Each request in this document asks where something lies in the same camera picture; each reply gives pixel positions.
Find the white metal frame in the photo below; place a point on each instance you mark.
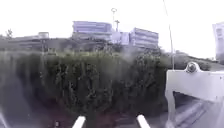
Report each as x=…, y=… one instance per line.
x=196, y=83

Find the grey striped building complex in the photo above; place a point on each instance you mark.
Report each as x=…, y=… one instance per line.
x=93, y=30

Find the green hedge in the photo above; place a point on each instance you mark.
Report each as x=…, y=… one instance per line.
x=86, y=80

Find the low grey building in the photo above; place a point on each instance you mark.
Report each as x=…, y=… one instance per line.
x=30, y=40

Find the pale building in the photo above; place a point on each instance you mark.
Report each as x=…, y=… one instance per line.
x=219, y=40

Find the thin pole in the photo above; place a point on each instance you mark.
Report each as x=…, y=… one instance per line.
x=170, y=36

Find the robot's own part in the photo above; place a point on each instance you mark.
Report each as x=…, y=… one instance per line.
x=143, y=121
x=79, y=122

